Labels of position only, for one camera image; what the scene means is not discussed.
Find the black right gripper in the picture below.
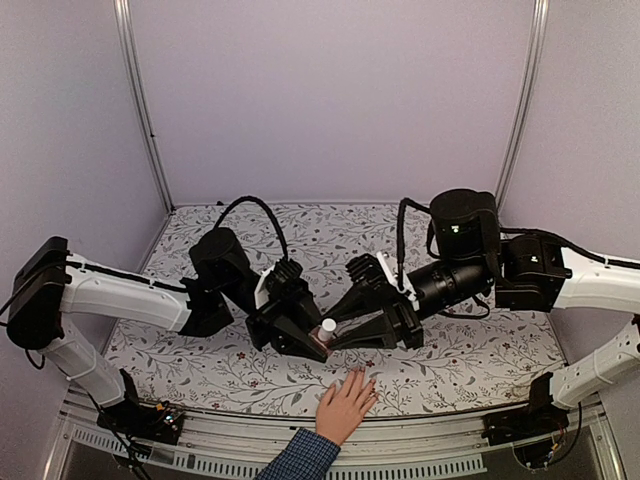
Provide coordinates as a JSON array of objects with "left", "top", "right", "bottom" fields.
[{"left": 317, "top": 257, "right": 494, "bottom": 353}]

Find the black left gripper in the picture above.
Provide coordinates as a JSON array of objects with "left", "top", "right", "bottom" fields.
[{"left": 219, "top": 270, "right": 338, "bottom": 362}]

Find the white nail polish brush cap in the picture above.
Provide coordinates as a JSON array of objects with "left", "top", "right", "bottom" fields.
[{"left": 318, "top": 318, "right": 337, "bottom": 342}]

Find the pink nail polish bottle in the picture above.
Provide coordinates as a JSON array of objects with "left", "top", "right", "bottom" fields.
[{"left": 309, "top": 326, "right": 334, "bottom": 355}]

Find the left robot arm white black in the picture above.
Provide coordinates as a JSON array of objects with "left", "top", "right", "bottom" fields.
[{"left": 1, "top": 227, "right": 336, "bottom": 434}]

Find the blue checked sleeve forearm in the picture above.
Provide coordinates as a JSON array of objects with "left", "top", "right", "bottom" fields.
[{"left": 255, "top": 429, "right": 341, "bottom": 480}]

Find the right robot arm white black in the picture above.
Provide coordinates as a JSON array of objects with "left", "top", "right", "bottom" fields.
[{"left": 327, "top": 189, "right": 639, "bottom": 436}]

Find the person's bare hand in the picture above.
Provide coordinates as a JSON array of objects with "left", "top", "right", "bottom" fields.
[{"left": 315, "top": 368, "right": 378, "bottom": 446}]

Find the floral patterned table mat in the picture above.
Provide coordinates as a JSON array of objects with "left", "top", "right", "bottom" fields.
[{"left": 104, "top": 203, "right": 564, "bottom": 417}]

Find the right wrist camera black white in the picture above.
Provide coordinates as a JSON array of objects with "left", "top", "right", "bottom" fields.
[{"left": 346, "top": 251, "right": 418, "bottom": 303}]

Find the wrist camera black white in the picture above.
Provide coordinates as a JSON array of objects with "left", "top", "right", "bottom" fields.
[
  {"left": 346, "top": 251, "right": 418, "bottom": 303},
  {"left": 254, "top": 259, "right": 303, "bottom": 309}
]

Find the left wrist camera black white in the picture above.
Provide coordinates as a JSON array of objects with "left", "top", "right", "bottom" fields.
[{"left": 254, "top": 259, "right": 303, "bottom": 309}]

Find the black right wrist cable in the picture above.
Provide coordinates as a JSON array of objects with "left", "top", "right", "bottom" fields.
[{"left": 395, "top": 198, "right": 436, "bottom": 289}]

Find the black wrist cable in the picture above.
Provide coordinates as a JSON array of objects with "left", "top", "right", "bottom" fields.
[
  {"left": 395, "top": 198, "right": 436, "bottom": 289},
  {"left": 212, "top": 195, "right": 291, "bottom": 266}
]

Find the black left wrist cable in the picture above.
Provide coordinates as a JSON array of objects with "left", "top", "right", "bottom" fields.
[{"left": 212, "top": 195, "right": 291, "bottom": 266}]

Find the front aluminium rail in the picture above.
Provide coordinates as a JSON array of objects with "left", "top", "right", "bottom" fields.
[{"left": 44, "top": 396, "right": 629, "bottom": 479}]

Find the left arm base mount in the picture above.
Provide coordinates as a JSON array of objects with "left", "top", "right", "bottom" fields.
[{"left": 97, "top": 369, "right": 184, "bottom": 445}]

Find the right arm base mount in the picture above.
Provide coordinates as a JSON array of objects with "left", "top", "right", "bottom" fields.
[{"left": 481, "top": 372, "right": 569, "bottom": 469}]

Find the right aluminium frame post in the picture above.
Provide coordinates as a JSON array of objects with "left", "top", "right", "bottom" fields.
[{"left": 495, "top": 0, "right": 550, "bottom": 211}]

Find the aluminium frame post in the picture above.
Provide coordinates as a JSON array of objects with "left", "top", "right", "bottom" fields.
[
  {"left": 113, "top": 0, "right": 175, "bottom": 215},
  {"left": 495, "top": 0, "right": 550, "bottom": 211}
]

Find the left aluminium frame post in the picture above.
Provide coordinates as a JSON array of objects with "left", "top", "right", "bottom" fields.
[{"left": 113, "top": 0, "right": 175, "bottom": 215}]

